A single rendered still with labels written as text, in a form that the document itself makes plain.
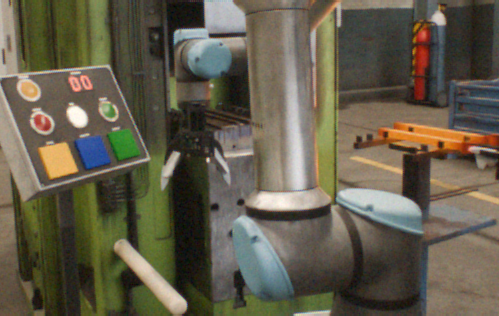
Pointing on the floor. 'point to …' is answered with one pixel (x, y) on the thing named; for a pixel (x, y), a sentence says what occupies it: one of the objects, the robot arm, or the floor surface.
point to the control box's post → (69, 251)
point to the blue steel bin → (487, 106)
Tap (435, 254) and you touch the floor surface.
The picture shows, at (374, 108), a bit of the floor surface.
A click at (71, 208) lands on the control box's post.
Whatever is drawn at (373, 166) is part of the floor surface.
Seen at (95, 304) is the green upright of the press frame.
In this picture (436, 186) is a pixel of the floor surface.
